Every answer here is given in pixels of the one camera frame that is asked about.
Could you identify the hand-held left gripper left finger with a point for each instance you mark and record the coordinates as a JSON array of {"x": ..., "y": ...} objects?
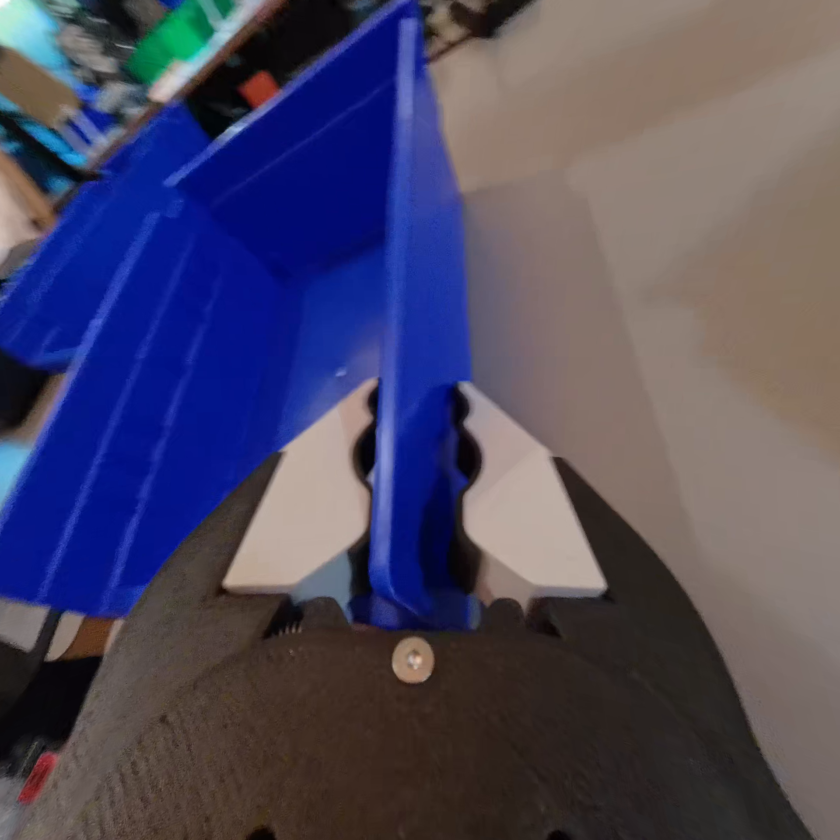
[{"x": 302, "y": 518}]

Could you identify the grey desk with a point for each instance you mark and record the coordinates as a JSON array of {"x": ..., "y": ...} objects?
[{"x": 656, "y": 262}]

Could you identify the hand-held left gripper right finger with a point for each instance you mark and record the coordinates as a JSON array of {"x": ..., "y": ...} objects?
[{"x": 525, "y": 525}]

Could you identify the blue storage bin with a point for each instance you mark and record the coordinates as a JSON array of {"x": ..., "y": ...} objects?
[{"x": 229, "y": 361}]

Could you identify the green storage bin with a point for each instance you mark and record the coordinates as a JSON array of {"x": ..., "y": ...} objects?
[{"x": 177, "y": 39}]

